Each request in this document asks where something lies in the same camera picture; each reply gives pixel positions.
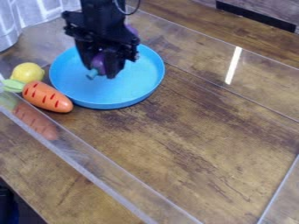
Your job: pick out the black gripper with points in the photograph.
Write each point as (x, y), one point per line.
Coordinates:
(91, 25)

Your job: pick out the yellow toy lemon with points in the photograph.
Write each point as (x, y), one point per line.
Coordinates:
(27, 72)

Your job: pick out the grey patterned curtain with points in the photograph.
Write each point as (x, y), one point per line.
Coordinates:
(23, 13)

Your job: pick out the blue round tray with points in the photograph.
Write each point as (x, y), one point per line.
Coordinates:
(135, 83)

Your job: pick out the clear acrylic front wall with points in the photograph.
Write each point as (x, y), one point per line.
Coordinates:
(148, 205)

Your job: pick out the purple toy eggplant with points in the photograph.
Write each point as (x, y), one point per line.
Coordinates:
(114, 52)

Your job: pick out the orange toy carrot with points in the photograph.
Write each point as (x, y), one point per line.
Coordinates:
(40, 95)

